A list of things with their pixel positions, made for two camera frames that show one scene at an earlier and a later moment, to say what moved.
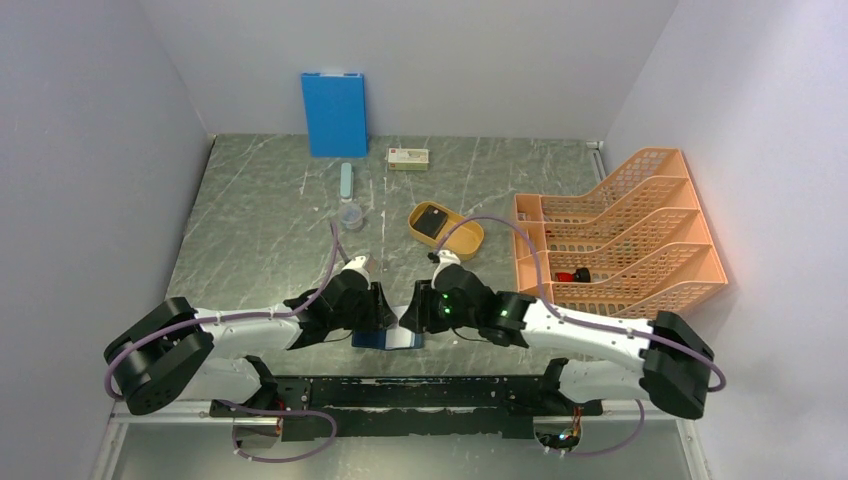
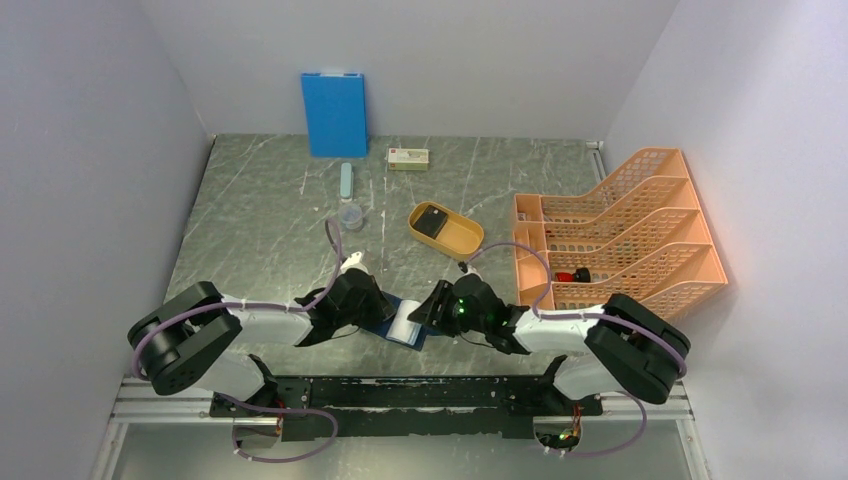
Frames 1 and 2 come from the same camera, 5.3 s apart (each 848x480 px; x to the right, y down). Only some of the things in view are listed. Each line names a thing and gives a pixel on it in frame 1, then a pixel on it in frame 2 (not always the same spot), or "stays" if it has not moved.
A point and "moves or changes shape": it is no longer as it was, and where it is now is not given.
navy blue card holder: [375, 339] moves or changes shape
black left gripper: [380, 318] stays
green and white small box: [408, 159] stays
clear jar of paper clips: [351, 216] stays
